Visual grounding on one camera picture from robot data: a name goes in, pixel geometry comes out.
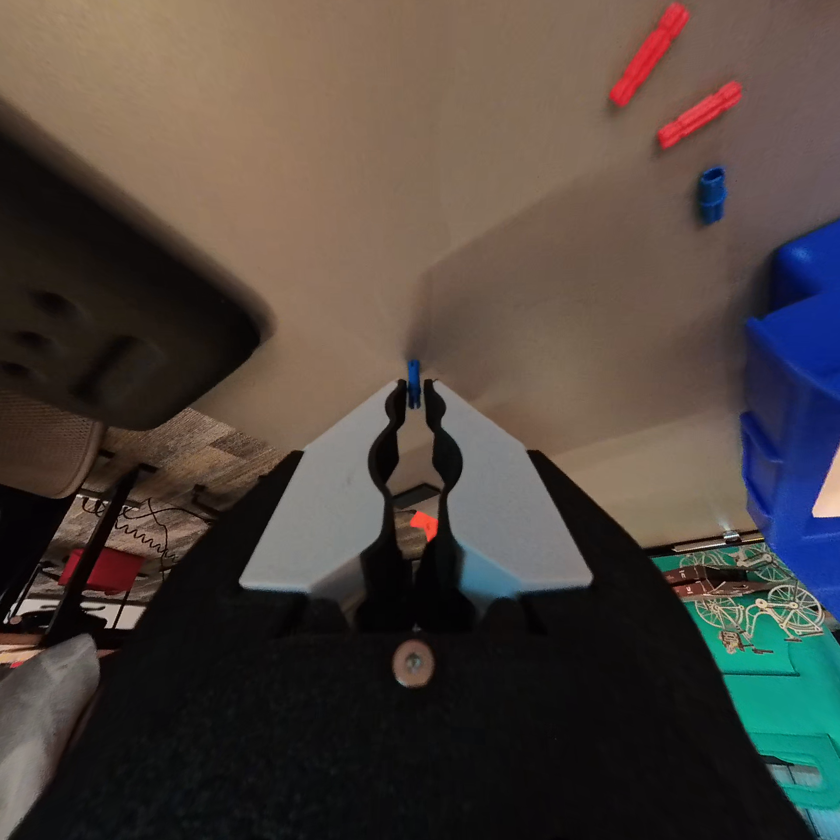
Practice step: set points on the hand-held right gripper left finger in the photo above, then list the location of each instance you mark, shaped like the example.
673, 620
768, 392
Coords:
308, 525

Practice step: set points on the black mat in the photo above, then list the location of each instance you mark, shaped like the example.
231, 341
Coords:
118, 295

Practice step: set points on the dark red box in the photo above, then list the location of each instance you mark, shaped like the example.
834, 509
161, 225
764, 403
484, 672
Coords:
705, 583

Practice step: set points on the teal bag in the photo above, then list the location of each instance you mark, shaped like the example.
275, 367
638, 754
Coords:
774, 709

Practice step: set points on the red floor box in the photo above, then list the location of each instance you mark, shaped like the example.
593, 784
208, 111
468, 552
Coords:
105, 569

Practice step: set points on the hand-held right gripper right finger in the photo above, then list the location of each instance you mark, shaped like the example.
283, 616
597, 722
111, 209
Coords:
518, 525

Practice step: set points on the blue plastic bin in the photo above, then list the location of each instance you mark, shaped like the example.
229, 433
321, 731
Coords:
800, 394

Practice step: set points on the blue lego pin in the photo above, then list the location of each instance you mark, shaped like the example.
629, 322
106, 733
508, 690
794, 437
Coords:
413, 387

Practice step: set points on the scattered lego pins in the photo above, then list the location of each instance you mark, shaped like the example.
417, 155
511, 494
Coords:
646, 59

